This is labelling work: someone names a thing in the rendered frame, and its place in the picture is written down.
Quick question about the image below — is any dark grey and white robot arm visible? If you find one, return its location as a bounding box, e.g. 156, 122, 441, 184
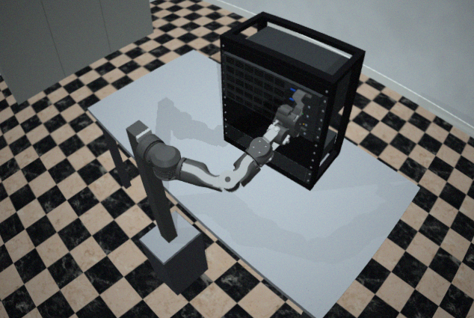
136, 122, 290, 192

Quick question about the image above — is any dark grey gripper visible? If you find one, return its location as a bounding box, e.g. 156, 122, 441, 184
272, 89, 312, 138

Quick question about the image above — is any black server rack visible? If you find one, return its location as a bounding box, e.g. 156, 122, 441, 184
220, 12, 366, 191

